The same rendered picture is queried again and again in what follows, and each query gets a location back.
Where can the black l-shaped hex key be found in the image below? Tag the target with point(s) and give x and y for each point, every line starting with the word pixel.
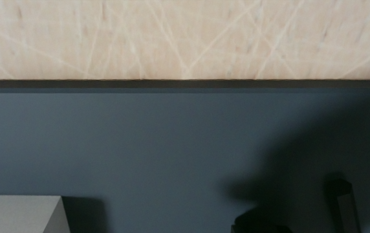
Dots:
pixel 343 207

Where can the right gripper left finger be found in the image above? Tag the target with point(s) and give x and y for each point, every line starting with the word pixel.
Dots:
pixel 238 229

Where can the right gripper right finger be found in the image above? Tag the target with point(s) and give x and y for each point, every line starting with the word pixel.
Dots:
pixel 283 229

